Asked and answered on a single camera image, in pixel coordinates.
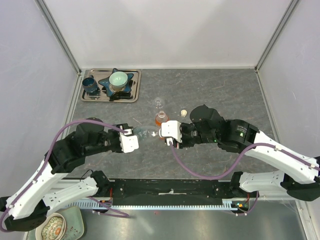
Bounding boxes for steel tray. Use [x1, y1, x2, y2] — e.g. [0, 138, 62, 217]
[80, 68, 142, 103]

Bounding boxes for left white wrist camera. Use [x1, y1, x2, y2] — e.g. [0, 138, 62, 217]
[119, 129, 139, 153]

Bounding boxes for right aluminium frame post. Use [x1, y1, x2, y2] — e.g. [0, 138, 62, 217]
[254, 0, 300, 74]

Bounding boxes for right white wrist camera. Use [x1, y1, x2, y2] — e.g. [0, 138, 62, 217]
[159, 120, 182, 146]

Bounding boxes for clear green-label water bottle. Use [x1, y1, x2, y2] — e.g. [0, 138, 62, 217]
[133, 126, 159, 141]

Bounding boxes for purple cable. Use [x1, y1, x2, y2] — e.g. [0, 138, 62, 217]
[0, 118, 131, 233]
[168, 140, 320, 217]

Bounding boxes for aluminium frame post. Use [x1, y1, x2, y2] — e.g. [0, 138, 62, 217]
[254, 0, 300, 74]
[35, 0, 82, 75]

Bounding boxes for orange drink bottle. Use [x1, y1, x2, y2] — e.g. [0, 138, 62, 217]
[155, 110, 169, 127]

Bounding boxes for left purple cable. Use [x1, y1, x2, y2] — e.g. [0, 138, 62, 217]
[0, 118, 131, 233]

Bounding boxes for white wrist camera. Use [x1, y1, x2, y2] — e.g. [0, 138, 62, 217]
[119, 129, 139, 153]
[159, 120, 182, 146]

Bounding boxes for pale green bowl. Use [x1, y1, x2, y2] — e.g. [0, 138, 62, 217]
[109, 71, 128, 90]

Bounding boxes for slotted cable duct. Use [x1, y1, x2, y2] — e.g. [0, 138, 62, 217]
[63, 198, 250, 211]

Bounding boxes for green square plate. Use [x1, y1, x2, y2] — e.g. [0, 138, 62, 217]
[26, 206, 85, 240]

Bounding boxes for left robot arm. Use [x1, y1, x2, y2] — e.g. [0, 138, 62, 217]
[0, 118, 134, 233]

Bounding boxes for blue star-shaped dish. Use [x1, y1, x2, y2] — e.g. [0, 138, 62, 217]
[98, 68, 134, 98]

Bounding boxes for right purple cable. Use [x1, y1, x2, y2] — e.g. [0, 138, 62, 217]
[168, 140, 320, 217]

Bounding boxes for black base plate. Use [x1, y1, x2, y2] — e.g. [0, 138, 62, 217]
[97, 178, 248, 205]

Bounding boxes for dark blue cup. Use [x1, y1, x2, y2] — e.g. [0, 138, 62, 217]
[82, 75, 101, 95]

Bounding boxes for left aluminium frame post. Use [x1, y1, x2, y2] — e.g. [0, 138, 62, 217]
[35, 0, 82, 75]

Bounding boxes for small clear empty bottle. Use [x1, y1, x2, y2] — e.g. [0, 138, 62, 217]
[152, 97, 165, 110]

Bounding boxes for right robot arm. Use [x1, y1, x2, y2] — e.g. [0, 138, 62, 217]
[159, 105, 320, 202]

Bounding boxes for patterned ceramic bowl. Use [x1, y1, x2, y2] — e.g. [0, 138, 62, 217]
[35, 212, 67, 240]

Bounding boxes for white ribbed bottle cap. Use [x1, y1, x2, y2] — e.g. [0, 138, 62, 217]
[180, 109, 188, 118]

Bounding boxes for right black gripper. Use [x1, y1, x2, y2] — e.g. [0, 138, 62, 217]
[170, 122, 218, 149]

